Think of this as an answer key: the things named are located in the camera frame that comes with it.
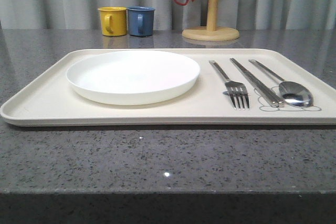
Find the silver metal spoon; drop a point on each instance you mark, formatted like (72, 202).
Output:
(293, 93)

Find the silver metal fork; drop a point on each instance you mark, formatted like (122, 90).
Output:
(236, 91)

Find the white round plate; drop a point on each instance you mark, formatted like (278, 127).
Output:
(133, 77)

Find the blue mug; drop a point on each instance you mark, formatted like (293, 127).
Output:
(140, 20)

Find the wooden mug tree stand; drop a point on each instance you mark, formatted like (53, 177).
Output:
(211, 32)

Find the yellow mug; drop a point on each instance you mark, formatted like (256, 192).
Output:
(113, 21)

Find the silver metal chopsticks pair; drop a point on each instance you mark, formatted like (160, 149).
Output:
(271, 98)

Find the cream rabbit print tray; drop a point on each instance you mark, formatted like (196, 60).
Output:
(50, 101)

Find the grey curtain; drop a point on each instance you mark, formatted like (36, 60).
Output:
(240, 14)

